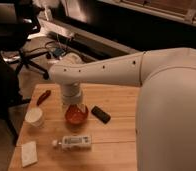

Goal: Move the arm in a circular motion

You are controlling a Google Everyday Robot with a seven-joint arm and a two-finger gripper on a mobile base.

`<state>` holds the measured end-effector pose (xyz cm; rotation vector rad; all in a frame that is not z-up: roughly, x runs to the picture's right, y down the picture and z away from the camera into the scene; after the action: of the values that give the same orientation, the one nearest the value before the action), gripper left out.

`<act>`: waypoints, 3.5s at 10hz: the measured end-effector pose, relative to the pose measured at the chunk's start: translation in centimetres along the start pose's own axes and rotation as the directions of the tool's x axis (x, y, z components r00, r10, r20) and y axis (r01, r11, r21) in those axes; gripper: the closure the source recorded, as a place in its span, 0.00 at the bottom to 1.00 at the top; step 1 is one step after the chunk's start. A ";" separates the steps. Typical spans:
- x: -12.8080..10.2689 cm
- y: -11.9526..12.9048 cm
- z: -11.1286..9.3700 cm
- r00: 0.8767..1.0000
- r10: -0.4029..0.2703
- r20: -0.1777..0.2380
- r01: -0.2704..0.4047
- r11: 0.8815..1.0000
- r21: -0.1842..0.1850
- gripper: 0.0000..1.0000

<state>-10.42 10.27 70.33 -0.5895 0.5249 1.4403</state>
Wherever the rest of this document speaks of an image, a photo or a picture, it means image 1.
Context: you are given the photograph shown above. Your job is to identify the black rectangular block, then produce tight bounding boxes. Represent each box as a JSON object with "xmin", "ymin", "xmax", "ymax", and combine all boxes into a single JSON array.
[{"xmin": 91, "ymin": 106, "xmax": 111, "ymax": 123}]

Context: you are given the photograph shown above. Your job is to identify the white cup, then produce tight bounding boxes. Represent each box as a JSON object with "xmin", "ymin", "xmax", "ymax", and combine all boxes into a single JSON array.
[{"xmin": 25, "ymin": 107, "xmax": 44, "ymax": 127}]

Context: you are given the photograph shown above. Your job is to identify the blue device on floor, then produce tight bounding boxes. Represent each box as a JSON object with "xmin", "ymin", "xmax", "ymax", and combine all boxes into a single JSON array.
[{"xmin": 52, "ymin": 48, "xmax": 65, "ymax": 58}]

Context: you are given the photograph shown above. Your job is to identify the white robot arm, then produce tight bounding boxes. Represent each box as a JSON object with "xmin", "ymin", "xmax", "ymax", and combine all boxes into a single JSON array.
[{"xmin": 49, "ymin": 48, "xmax": 196, "ymax": 171}]

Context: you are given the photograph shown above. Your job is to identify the black office chair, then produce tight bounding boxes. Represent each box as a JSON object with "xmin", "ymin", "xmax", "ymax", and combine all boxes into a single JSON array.
[{"xmin": 0, "ymin": 0, "xmax": 49, "ymax": 79}]

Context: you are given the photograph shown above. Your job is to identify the white plastic bottle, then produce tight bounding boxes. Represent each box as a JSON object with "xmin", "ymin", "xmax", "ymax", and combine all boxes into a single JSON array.
[{"xmin": 52, "ymin": 135, "xmax": 92, "ymax": 150}]

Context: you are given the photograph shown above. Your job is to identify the white sponge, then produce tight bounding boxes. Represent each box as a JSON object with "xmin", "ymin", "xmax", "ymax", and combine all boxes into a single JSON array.
[{"xmin": 21, "ymin": 141, "xmax": 38, "ymax": 167}]

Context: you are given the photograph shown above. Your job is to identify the red elongated object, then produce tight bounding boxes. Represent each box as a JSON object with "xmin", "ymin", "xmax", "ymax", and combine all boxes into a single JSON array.
[{"xmin": 36, "ymin": 90, "xmax": 51, "ymax": 106}]

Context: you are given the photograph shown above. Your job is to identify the orange bowl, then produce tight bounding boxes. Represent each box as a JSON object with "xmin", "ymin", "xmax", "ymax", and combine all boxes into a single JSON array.
[{"xmin": 65, "ymin": 104, "xmax": 88, "ymax": 125}]

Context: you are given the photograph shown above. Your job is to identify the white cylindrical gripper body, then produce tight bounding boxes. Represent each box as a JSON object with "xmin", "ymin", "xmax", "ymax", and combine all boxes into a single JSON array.
[{"xmin": 61, "ymin": 83, "xmax": 83, "ymax": 105}]

